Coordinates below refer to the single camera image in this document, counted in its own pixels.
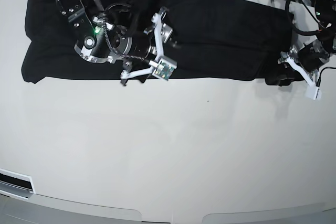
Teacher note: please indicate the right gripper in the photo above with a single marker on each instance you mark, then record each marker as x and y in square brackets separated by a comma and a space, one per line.
[143, 43]

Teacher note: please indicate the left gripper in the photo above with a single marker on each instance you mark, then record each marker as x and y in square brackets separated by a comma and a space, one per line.
[313, 56]

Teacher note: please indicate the black t-shirt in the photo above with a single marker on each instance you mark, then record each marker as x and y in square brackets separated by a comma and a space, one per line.
[230, 39]

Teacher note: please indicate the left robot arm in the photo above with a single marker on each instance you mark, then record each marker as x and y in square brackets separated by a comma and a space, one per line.
[324, 16]

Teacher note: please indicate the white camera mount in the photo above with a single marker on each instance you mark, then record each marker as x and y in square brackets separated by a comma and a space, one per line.
[313, 91]
[158, 66]

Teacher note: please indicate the white slotted table bracket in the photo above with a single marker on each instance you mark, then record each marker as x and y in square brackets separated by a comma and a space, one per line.
[17, 185]

